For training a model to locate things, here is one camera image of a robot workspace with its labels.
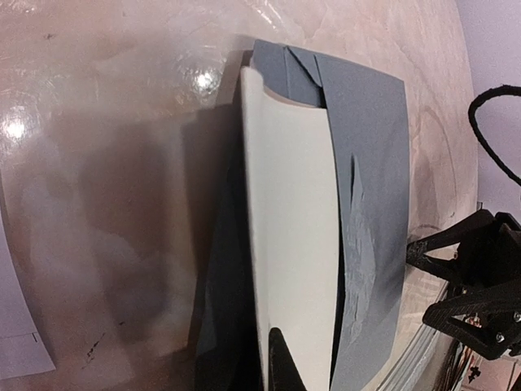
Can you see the white sticker sheet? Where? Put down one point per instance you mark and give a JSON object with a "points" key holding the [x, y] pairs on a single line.
{"points": [[23, 353]]}

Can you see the dark blue envelope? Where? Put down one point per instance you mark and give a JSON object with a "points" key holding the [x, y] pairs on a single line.
{"points": [[368, 121]]}

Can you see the aluminium front rail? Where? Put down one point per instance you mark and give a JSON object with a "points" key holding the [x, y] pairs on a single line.
{"points": [[414, 340]]}

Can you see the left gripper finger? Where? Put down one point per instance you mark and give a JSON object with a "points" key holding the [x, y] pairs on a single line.
{"points": [[282, 373]]}

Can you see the cream letter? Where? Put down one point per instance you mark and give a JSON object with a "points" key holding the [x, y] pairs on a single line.
{"points": [[293, 217]]}

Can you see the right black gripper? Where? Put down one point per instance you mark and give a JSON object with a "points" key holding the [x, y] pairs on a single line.
{"points": [[484, 313]]}

